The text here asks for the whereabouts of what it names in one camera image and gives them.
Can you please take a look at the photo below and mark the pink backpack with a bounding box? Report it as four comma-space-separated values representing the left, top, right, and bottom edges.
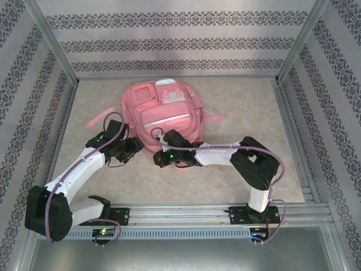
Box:
86, 78, 223, 155

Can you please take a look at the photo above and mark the left controller board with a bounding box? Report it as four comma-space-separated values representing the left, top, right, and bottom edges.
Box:
92, 228, 116, 238

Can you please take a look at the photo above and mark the controller board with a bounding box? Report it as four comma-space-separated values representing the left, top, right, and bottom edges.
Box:
92, 228, 116, 238
250, 227, 270, 241

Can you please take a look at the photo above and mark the grey metal shelf panel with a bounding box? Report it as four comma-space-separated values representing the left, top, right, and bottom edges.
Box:
28, 239, 336, 271

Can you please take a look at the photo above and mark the right controller board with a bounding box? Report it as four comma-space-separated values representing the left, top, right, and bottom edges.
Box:
250, 227, 270, 241

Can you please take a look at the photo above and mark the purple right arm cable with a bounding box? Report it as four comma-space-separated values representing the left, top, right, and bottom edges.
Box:
151, 127, 288, 246

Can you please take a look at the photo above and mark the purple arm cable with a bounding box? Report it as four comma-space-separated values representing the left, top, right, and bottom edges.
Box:
151, 127, 288, 246
45, 111, 132, 248

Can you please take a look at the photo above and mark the aluminium mounting rail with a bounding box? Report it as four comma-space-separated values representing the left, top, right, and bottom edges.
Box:
27, 203, 330, 227

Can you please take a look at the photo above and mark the aluminium table side rail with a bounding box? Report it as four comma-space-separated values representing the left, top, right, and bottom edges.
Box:
271, 78, 322, 204
39, 81, 79, 207

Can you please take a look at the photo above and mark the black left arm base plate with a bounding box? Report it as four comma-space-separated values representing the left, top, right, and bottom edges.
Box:
79, 207, 130, 226

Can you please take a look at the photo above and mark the grey slotted cable duct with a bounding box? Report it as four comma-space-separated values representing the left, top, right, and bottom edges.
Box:
38, 228, 252, 240

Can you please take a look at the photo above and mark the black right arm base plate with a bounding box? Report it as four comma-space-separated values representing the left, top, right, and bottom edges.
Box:
228, 206, 280, 226

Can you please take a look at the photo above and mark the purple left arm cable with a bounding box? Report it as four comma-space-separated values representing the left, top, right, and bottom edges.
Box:
45, 111, 132, 248

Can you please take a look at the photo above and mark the aluminium table back rail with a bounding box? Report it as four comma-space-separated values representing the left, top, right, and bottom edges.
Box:
76, 73, 279, 82

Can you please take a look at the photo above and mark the aluminium frame post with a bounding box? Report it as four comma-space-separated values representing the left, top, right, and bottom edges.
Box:
22, 0, 80, 85
275, 0, 330, 85

